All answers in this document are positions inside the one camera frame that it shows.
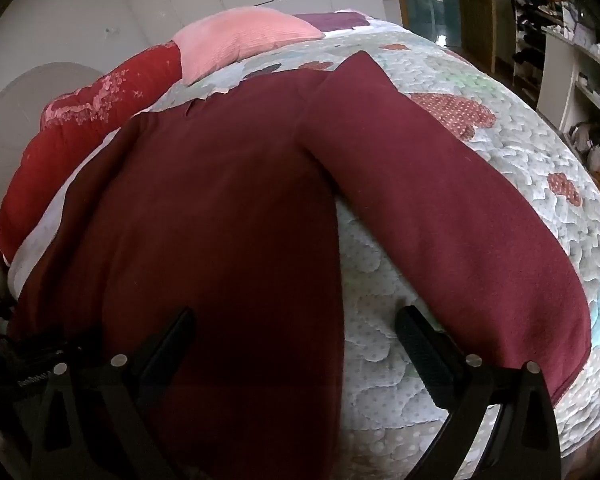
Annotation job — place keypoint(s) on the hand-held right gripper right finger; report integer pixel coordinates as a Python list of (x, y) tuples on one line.
[(425, 355)]

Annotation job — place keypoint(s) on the white shelf unit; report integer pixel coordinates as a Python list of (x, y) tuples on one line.
[(555, 70)]

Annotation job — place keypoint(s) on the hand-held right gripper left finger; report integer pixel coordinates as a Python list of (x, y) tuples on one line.
[(167, 347)]

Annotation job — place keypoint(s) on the teal glass door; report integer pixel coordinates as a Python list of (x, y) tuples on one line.
[(425, 5)]

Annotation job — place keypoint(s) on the grey rounded headboard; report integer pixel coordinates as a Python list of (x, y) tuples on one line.
[(35, 95)]

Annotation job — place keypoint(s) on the pile of bags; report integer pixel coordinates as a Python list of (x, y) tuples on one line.
[(595, 150)]

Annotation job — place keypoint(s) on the purple cloth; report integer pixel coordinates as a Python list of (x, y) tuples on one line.
[(335, 20)]

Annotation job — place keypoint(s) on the black and white clothes pile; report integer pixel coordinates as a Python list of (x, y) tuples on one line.
[(532, 15)]

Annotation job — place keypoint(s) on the maroon sweater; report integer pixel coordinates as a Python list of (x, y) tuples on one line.
[(220, 220)]

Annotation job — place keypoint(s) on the white bed sheet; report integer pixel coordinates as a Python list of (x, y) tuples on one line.
[(35, 245)]

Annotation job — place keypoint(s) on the pink pillow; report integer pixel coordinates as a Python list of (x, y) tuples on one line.
[(240, 40)]

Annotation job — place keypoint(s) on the red patterned blanket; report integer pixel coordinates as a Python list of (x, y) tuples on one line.
[(75, 130)]

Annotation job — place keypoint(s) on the quilted heart-print bedspread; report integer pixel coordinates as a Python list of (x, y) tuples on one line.
[(380, 310)]

